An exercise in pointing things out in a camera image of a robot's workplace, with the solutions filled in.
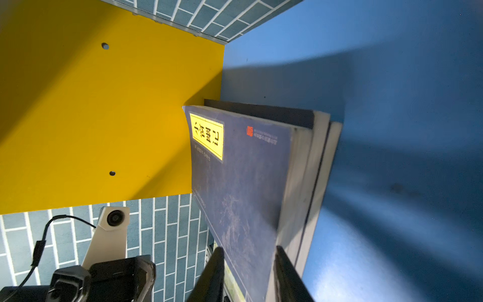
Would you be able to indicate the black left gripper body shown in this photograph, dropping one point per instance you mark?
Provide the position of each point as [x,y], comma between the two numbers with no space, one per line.
[130,279]

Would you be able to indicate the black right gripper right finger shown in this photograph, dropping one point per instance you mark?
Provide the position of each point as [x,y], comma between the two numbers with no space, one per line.
[289,287]

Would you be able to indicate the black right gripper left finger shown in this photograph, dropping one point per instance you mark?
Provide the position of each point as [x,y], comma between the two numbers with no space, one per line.
[210,284]

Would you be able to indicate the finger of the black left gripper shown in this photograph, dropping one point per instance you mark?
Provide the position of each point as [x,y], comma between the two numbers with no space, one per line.
[70,284]

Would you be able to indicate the navy book yellow label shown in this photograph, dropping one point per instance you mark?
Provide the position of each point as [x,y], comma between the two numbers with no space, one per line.
[325,166]

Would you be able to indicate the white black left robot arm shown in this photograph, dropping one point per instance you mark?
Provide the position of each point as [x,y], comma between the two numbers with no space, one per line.
[25,293]

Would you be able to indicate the yellow pink blue bookshelf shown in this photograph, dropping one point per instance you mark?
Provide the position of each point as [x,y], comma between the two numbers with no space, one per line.
[91,112]

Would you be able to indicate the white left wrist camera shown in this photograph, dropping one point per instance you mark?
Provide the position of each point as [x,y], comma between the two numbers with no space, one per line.
[109,241]

